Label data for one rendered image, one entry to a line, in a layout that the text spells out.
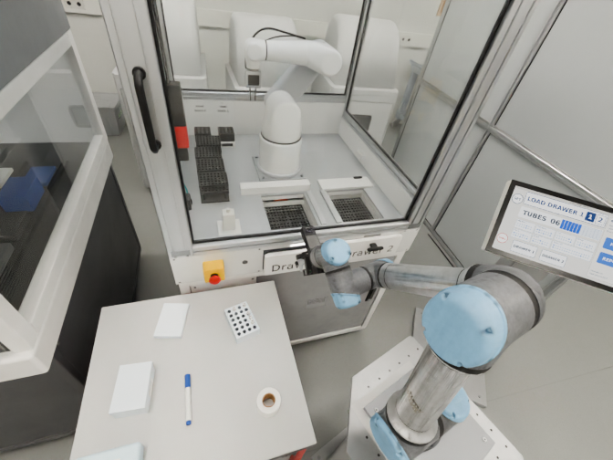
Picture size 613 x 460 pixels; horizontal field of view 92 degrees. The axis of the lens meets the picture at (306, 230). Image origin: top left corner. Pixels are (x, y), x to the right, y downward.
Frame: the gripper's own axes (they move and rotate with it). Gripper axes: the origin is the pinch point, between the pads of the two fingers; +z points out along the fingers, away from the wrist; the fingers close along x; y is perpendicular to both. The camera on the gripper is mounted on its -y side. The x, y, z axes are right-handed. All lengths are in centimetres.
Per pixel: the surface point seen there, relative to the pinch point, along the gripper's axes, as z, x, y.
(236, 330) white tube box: 1.6, -27.6, 22.1
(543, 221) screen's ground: -23, 95, 0
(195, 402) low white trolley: -8, -42, 39
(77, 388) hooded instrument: 26, -84, 34
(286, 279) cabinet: 21.1, -3.2, 7.3
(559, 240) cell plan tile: -24, 99, 9
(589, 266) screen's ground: -27, 107, 20
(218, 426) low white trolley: -13, -36, 45
